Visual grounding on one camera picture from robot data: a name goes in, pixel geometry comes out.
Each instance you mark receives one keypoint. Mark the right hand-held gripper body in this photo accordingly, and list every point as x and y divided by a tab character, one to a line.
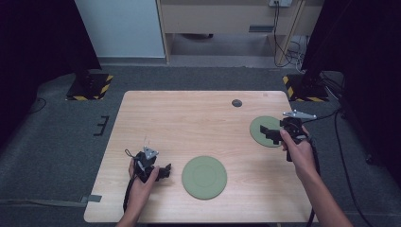
294	126

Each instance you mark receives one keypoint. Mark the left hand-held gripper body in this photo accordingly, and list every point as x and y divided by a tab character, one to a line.
145	165

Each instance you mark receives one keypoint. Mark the green round plate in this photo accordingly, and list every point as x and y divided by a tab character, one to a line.
204	177
264	121

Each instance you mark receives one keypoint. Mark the person's left hand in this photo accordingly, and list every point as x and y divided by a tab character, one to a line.
140	190

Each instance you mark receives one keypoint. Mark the person's right hand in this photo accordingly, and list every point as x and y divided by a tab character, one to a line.
299	157

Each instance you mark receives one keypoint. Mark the black striped stand base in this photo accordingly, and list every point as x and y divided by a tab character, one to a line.
305	89
90	87

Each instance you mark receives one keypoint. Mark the grey round table grommet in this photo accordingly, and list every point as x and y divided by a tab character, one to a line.
236	103

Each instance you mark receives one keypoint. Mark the grey tape piece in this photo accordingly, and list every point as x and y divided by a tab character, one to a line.
91	198

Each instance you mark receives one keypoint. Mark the black curtain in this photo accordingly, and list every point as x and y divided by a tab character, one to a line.
365	63
34	47

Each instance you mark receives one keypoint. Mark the grey floor tape strip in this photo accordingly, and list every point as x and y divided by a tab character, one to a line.
41	202

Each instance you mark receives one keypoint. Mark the beige wooden cabinet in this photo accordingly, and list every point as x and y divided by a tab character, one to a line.
220	19

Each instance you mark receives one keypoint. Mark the grey power outlet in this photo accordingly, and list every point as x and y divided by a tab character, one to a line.
280	2

